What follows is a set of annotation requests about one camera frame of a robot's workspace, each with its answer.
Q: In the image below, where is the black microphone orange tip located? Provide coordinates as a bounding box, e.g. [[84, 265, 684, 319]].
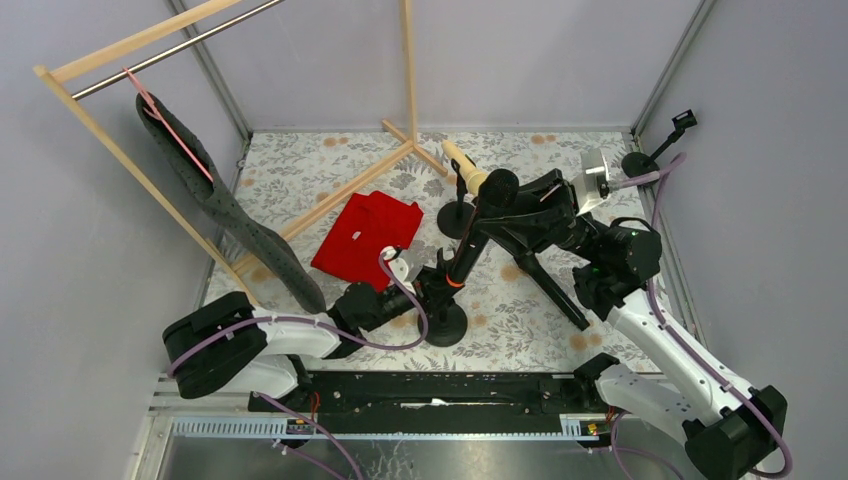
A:
[[446, 169, 519, 288]]

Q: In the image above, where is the beige microphone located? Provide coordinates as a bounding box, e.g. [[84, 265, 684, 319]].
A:
[[441, 140, 489, 196]]

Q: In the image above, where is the black mic stand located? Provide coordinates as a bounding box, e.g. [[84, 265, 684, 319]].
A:
[[417, 248, 469, 348], [437, 160, 474, 239]]

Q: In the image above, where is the black mic stand corner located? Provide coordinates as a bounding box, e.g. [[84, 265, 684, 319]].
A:
[[621, 109, 698, 179]]

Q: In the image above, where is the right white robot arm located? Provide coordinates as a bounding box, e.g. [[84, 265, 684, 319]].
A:
[[467, 169, 794, 479]]

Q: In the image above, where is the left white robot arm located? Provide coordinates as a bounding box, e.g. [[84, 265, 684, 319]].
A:
[[162, 283, 432, 399]]

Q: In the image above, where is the floral patterned mat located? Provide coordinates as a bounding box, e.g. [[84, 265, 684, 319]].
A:
[[234, 132, 660, 374]]

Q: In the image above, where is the red folded shirt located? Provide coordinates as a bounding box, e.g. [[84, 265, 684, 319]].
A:
[[311, 191, 423, 292]]

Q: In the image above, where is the dark grey hanging garment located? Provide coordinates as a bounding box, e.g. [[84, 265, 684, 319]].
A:
[[135, 94, 326, 313]]

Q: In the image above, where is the wooden clothes rack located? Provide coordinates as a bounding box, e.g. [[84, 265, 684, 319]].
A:
[[33, 0, 450, 315]]

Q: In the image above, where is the pink clothes hanger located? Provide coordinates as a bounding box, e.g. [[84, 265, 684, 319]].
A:
[[122, 67, 214, 184]]

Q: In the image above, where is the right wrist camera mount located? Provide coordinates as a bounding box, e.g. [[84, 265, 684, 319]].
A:
[[571, 148, 610, 216]]

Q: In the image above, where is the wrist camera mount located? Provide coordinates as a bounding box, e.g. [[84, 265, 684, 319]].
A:
[[571, 148, 610, 216], [381, 246, 424, 290]]

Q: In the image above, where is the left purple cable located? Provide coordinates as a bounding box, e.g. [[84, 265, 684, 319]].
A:
[[165, 248, 431, 379]]

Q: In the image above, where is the purple cable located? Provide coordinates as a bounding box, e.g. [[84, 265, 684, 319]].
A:
[[609, 152, 794, 480], [165, 248, 431, 379]]

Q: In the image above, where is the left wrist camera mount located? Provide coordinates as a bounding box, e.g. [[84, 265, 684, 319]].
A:
[[381, 246, 424, 290]]

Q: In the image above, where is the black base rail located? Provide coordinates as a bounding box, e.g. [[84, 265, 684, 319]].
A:
[[277, 371, 609, 434]]

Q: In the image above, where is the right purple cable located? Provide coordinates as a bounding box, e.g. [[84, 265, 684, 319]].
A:
[[609, 152, 794, 480]]

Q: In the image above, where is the metal clothes rail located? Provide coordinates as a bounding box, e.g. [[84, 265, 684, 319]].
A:
[[71, 0, 283, 100]]

